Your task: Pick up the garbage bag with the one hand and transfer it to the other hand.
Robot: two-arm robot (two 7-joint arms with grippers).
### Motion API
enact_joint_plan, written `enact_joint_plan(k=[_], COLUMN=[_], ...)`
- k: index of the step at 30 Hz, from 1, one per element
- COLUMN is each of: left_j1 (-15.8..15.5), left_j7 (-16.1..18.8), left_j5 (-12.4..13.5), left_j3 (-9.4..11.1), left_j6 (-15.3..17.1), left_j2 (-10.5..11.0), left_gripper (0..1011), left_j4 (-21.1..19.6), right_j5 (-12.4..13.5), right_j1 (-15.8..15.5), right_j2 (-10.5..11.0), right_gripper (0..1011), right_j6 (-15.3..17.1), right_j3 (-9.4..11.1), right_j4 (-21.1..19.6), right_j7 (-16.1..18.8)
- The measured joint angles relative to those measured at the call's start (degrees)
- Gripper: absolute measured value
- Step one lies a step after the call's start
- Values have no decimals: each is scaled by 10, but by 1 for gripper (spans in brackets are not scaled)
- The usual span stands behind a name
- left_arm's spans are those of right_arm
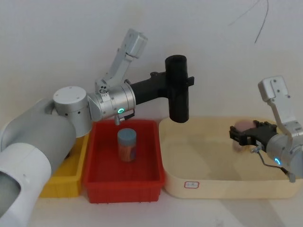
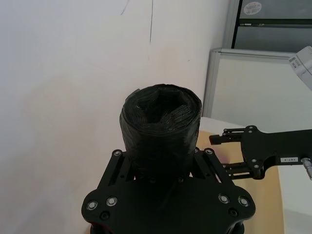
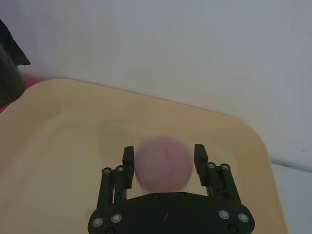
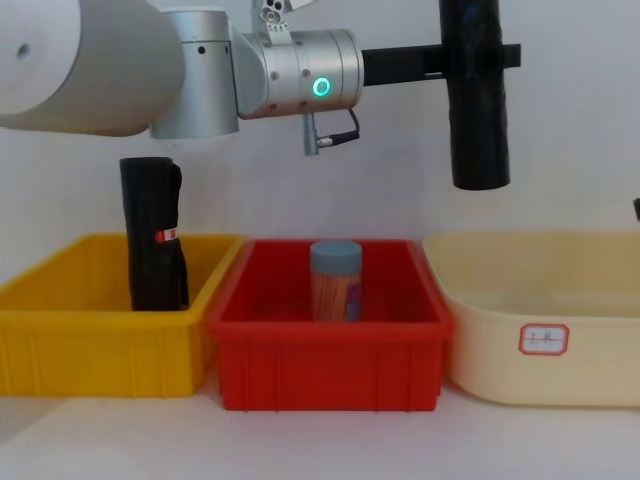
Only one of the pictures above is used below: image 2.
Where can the grey framed partition panel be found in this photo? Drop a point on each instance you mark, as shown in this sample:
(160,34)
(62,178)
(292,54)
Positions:
(253,92)

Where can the black plastic bag roll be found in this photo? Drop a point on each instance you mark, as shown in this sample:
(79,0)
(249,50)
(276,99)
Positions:
(161,126)

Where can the dark grey metal cabinet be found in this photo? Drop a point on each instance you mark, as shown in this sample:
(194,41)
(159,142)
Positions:
(273,29)

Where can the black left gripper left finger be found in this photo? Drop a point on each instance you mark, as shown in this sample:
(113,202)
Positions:
(114,170)

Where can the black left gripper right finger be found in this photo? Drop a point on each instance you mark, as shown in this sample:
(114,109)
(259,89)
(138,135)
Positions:
(211,168)

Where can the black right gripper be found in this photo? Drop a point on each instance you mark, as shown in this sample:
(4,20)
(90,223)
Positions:
(273,146)

